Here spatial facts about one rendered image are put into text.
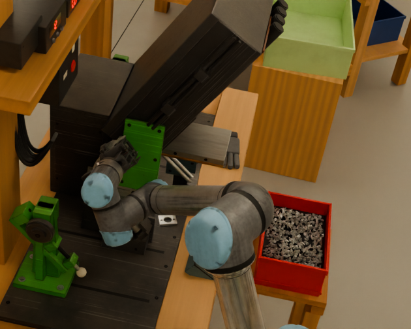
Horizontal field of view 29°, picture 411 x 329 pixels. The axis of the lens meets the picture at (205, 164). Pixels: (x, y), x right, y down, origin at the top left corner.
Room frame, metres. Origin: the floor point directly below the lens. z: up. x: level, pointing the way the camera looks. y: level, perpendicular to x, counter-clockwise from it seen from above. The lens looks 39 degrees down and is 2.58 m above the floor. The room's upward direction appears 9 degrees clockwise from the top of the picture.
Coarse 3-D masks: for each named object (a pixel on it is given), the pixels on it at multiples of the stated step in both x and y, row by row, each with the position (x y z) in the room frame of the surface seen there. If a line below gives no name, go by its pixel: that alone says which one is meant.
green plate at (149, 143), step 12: (132, 120) 1.76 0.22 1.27; (132, 132) 1.75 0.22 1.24; (144, 132) 1.75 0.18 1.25; (156, 132) 1.75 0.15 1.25; (132, 144) 1.74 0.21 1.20; (144, 144) 1.74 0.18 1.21; (156, 144) 1.74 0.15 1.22; (144, 156) 1.73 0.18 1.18; (156, 156) 1.73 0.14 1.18; (132, 168) 1.72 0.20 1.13; (144, 168) 1.72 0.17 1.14; (156, 168) 1.72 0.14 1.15; (132, 180) 1.71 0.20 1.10; (144, 180) 1.71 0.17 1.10
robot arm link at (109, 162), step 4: (104, 160) 1.53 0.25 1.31; (108, 160) 1.53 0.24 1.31; (112, 160) 1.53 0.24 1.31; (96, 164) 1.51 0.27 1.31; (108, 164) 1.50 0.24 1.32; (112, 164) 1.51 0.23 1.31; (116, 164) 1.52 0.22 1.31; (116, 168) 1.50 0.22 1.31; (120, 168) 1.52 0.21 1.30; (120, 172) 1.50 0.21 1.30; (120, 176) 1.49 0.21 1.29; (120, 180) 1.49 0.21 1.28
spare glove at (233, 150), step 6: (234, 132) 2.26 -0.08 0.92; (234, 138) 2.22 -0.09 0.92; (228, 144) 2.18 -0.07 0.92; (234, 144) 2.18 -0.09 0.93; (228, 150) 2.15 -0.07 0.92; (234, 150) 2.15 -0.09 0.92; (228, 156) 2.12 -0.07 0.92; (234, 156) 2.12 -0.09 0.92; (228, 162) 2.09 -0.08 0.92; (234, 162) 2.10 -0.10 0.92; (228, 168) 2.07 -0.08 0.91
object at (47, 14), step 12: (24, 0) 1.73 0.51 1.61; (36, 0) 1.74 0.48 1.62; (48, 0) 1.75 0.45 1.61; (60, 0) 1.75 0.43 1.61; (36, 12) 1.67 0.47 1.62; (48, 12) 1.68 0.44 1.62; (60, 12) 1.72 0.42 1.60; (48, 24) 1.63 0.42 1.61; (60, 24) 1.72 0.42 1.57; (48, 36) 1.63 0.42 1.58; (36, 48) 1.61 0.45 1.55; (48, 48) 1.63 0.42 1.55
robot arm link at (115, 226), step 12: (120, 204) 1.42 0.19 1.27; (132, 204) 1.44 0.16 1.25; (96, 216) 1.39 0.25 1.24; (108, 216) 1.38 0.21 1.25; (120, 216) 1.40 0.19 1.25; (132, 216) 1.42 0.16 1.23; (108, 228) 1.37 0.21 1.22; (120, 228) 1.38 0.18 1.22; (108, 240) 1.37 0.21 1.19; (120, 240) 1.37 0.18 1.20
